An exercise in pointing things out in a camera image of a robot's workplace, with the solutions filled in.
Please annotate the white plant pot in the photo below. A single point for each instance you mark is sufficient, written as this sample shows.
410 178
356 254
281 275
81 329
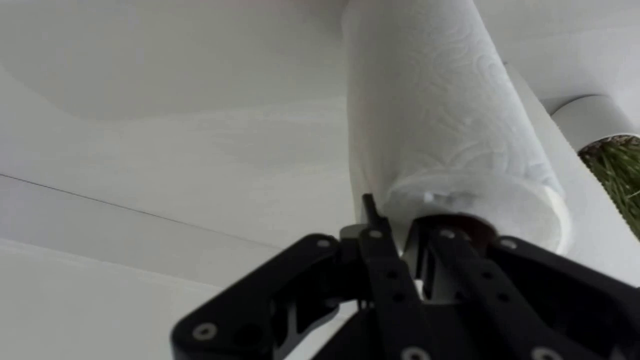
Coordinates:
592 121

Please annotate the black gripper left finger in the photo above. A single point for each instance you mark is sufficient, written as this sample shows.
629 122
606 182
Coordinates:
393 280

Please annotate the white paper towel roll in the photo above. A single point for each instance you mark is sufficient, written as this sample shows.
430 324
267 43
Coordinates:
433 100

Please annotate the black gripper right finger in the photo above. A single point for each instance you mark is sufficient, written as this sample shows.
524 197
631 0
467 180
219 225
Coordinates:
506 292

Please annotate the green leafy plant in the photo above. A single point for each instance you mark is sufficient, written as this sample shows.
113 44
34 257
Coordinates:
621 177

